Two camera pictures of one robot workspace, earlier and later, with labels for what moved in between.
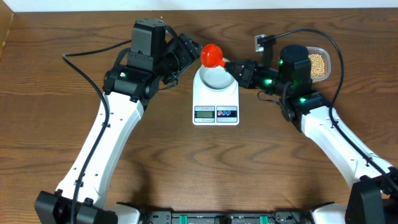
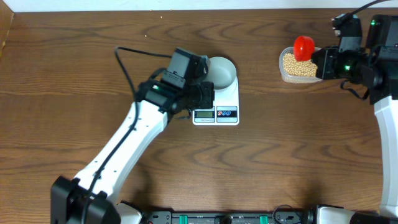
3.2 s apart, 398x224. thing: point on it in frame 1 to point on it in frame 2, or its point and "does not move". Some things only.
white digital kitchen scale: [212, 107] does not move
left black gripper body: [172, 61] to [197, 96]
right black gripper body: [265, 78] to [335, 65]
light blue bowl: [217, 78] does not move
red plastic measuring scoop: [211, 55] to [303, 48]
